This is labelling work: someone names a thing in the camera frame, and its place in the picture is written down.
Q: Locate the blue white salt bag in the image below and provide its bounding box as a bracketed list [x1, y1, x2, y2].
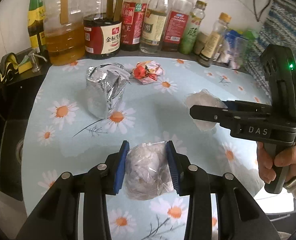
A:
[215, 29, 258, 70]

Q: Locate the large cooking oil jug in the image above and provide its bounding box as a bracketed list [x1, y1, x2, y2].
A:
[43, 0, 85, 66]

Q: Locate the crumpled silver foil bag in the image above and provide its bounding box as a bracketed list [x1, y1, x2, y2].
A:
[85, 62, 131, 119]

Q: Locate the person's right hand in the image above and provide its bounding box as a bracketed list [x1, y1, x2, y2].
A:
[257, 142, 296, 184]

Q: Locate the soy sauce jug red label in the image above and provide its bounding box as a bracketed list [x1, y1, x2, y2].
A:
[83, 0, 123, 60]

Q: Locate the dark sauce bottle red label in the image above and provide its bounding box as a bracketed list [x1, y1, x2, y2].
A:
[120, 0, 148, 51]

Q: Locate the clear vinegar bottle yellow cap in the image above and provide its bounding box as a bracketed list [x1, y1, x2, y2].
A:
[139, 0, 170, 54]

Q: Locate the yellow sponge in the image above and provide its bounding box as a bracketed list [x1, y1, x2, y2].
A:
[18, 55, 32, 74]

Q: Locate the white tissue plastic bag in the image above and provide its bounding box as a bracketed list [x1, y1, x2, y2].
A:
[185, 89, 228, 132]

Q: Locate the black sink basin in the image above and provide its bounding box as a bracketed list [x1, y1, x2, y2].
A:
[0, 66, 49, 201]

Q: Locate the small brown jar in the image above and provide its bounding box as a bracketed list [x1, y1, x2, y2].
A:
[193, 32, 208, 55]

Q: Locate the clear bag with tissue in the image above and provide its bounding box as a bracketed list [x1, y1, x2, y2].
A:
[124, 141, 174, 200]

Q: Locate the pink red crumpled wrapper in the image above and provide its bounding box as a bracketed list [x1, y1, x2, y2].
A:
[132, 60, 165, 85]

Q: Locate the black yellow cloth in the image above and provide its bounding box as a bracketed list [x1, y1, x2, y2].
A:
[0, 53, 19, 85]

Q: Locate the green pepper oil bottle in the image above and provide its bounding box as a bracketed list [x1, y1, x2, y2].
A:
[178, 0, 207, 55]

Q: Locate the green yellow cap bottle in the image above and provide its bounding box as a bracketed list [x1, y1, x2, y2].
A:
[27, 0, 47, 57]

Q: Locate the soap dispenser pump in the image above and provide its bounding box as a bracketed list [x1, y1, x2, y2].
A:
[28, 48, 48, 73]

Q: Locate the small sesame oil bottle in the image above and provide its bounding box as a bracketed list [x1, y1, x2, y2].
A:
[197, 12, 231, 67]

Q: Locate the bottle with red blue label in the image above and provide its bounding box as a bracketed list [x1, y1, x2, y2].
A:
[162, 0, 194, 52]

